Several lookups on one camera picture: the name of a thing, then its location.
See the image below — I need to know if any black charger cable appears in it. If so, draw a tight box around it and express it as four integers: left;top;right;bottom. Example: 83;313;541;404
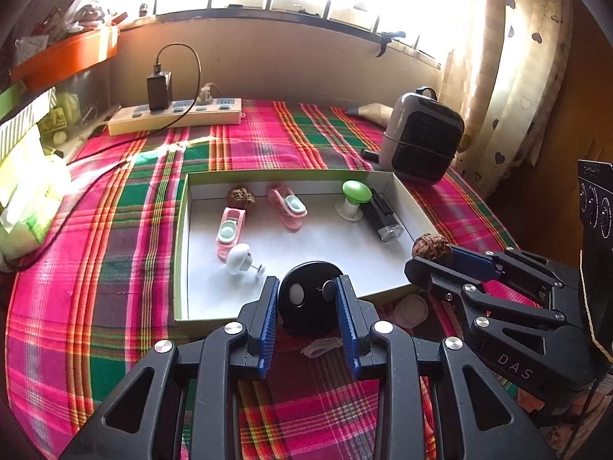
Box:
10;44;202;271

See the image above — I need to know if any cream heart print curtain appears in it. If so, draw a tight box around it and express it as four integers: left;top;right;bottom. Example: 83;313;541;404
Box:
438;0;575;197

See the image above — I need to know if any white mushroom-shaped knob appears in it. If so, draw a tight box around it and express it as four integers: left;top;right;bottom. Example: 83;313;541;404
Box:
225;243;266;276

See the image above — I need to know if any orange shelf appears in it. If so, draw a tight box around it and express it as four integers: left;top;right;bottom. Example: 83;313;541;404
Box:
10;26;120;92

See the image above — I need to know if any green white striped box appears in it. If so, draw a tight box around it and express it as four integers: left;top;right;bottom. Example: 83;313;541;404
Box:
0;89;58;161

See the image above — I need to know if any pink clip with mint pad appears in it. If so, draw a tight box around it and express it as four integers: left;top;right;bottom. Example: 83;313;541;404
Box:
215;207;247;260
268;183;307;232

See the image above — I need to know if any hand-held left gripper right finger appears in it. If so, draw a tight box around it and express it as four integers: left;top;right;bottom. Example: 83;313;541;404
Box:
335;274;559;460

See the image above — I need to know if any black round disc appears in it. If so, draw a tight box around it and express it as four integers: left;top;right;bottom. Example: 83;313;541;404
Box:
278;261;343;338

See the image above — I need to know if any beige cord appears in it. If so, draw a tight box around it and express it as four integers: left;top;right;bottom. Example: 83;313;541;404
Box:
579;248;613;361

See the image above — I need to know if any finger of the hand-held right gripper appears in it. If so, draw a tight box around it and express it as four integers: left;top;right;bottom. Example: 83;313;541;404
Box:
405;256;597;386
447;248;580;307

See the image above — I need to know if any beige pillow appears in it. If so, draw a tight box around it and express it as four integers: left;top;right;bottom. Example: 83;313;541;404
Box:
346;103;398;128

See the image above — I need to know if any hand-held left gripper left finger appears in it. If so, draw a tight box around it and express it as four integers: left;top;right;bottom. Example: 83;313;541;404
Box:
57;275;281;460

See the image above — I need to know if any pink green plaid blanket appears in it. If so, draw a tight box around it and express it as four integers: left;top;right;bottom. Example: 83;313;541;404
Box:
5;98;595;460

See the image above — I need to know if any black flashlight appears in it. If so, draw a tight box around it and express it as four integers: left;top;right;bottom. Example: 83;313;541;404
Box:
364;191;404;243

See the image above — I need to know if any grey space heater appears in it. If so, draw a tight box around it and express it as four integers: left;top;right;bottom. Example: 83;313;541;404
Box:
378;87;465;185

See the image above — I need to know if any green mushroom-shaped knob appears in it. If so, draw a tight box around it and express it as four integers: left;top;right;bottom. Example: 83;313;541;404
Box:
335;180;373;222

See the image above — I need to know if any large brown walnut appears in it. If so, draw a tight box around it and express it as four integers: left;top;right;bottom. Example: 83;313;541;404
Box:
411;233;453;266

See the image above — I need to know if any small green box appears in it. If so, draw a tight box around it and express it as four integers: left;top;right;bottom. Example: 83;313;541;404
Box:
41;91;81;131

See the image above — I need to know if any cream power strip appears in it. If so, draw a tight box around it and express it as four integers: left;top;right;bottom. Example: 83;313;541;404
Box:
108;97;243;136

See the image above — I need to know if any black charger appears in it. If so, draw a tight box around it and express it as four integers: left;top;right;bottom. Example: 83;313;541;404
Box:
146;64;173;112

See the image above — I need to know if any green white tissue pack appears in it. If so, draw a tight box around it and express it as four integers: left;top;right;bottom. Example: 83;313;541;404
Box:
0;153;72;260

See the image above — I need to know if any black window clip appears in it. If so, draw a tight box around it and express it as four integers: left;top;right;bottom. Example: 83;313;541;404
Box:
375;31;407;58

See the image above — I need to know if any small brown walnut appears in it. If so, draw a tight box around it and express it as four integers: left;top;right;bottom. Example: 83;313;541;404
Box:
227;187;256;210

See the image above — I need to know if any white round plastic cap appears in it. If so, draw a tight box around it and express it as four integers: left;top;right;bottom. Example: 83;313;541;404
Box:
393;293;429;329

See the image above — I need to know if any shallow green white cardboard box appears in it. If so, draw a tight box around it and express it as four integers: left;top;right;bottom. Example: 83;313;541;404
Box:
173;169;440;323

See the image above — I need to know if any white plug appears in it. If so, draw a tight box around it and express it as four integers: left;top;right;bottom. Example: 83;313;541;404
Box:
198;82;225;106

